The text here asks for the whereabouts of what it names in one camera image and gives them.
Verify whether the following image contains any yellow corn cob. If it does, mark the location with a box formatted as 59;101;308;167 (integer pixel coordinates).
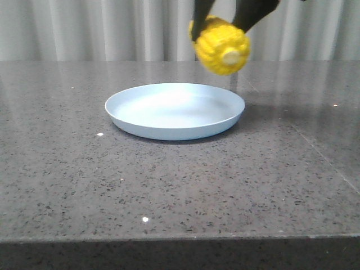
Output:
192;15;251;75

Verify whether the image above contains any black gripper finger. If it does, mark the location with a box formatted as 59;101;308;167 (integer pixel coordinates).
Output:
232;0;280;33
191;0;215;42

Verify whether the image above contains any light blue plate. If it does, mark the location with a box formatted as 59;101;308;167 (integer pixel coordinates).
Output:
105;83;245;141

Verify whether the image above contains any grey pleated curtain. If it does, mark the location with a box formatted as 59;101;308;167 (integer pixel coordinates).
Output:
1;1;359;61

